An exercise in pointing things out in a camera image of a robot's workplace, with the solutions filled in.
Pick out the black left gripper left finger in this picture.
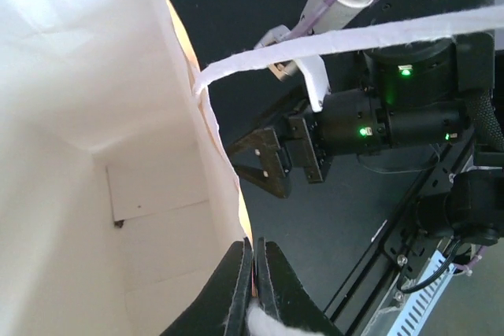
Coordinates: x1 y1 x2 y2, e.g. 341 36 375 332
162 239 253 336

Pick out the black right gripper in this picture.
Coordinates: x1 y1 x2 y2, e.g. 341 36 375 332
225 85 382 198

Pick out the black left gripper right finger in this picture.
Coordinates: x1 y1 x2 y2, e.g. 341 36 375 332
256 238 342 336

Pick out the brown paper takeout bag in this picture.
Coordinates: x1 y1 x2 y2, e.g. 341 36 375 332
0 0 504 336

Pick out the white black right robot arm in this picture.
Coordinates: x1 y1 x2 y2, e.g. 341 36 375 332
226 30 501 198

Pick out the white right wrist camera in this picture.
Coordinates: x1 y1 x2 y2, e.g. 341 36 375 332
254 25 330 113

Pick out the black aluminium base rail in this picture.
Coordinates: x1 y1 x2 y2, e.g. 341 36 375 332
324 135 474 335

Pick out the light blue cable duct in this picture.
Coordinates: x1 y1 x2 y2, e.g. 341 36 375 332
387 264 454 335

